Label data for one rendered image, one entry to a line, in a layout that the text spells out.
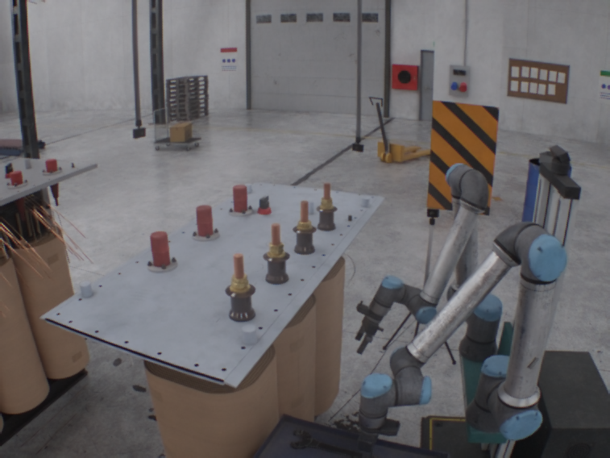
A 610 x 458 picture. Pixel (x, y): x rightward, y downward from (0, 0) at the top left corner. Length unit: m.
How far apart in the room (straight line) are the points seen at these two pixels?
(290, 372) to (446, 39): 5.22
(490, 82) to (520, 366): 5.31
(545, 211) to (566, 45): 13.16
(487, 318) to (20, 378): 2.57
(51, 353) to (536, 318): 2.79
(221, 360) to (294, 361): 0.82
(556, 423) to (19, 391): 2.84
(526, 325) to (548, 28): 13.73
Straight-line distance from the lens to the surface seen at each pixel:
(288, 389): 2.22
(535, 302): 1.46
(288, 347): 2.08
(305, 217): 1.94
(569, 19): 15.07
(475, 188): 1.98
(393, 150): 9.31
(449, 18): 6.61
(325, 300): 2.44
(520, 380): 1.62
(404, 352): 1.61
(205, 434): 1.88
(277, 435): 1.82
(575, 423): 2.13
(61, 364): 3.37
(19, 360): 3.06
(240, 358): 1.37
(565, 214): 1.70
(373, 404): 1.50
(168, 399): 1.87
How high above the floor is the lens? 2.17
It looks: 21 degrees down
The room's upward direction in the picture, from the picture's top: straight up
